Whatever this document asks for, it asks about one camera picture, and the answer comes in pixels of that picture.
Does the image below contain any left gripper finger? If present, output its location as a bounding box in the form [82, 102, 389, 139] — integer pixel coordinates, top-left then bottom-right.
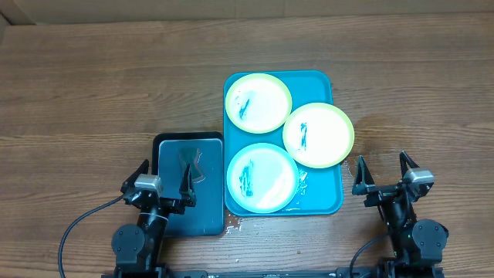
[179, 164, 197, 207]
[122, 159, 150, 192]

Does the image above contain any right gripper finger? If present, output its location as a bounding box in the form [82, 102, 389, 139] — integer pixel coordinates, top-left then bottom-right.
[399, 151, 419, 178]
[352, 155, 376, 195]

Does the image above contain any green scrubbing sponge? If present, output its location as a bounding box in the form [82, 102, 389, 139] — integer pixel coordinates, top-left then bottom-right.
[178, 147, 205, 183]

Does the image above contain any yellow-green plate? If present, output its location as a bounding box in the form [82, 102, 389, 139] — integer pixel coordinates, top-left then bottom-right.
[283, 103, 354, 168]
[225, 73, 293, 134]

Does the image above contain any light blue plate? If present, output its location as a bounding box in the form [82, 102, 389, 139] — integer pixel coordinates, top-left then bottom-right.
[226, 143, 299, 214]

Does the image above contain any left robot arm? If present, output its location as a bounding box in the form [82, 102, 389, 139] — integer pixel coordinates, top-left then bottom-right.
[111, 160, 197, 277]

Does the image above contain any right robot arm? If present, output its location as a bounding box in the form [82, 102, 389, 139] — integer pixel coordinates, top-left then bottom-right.
[347, 151, 448, 277]

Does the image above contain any black rectangular tray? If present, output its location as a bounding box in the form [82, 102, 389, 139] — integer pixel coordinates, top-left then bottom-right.
[151, 131, 225, 237]

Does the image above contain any yellow-green plate top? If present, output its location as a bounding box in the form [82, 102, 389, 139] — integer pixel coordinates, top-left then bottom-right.
[225, 73, 293, 134]

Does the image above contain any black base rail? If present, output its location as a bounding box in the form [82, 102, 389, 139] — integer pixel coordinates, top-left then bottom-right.
[100, 266, 445, 278]

